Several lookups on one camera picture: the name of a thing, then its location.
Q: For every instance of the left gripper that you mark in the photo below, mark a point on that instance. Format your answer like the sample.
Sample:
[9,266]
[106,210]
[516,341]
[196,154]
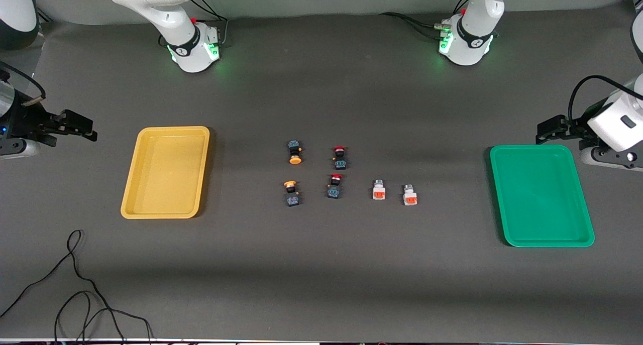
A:
[576,127]

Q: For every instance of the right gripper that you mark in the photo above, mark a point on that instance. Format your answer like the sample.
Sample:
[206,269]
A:
[26,118]

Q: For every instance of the white orange button switch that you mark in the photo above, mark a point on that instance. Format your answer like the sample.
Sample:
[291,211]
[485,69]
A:
[379,193]
[410,198]

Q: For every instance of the yellow push button switch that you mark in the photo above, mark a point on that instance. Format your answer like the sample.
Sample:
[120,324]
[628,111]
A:
[293,199]
[295,158]

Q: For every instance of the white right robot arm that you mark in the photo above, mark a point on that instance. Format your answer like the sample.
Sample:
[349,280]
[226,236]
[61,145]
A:
[186,33]

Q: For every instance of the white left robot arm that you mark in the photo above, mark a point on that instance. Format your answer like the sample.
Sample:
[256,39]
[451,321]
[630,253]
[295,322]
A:
[472,38]

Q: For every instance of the green plastic tray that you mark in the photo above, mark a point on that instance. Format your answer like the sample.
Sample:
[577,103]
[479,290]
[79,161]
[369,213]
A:
[540,199]

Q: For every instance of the yellow plastic tray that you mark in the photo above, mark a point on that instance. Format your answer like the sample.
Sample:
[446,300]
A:
[166,184]

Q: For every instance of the dark grey table mat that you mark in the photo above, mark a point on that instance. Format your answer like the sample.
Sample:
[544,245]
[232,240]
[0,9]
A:
[321,284]

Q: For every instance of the red push button switch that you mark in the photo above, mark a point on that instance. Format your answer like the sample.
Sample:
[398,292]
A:
[340,162]
[334,191]

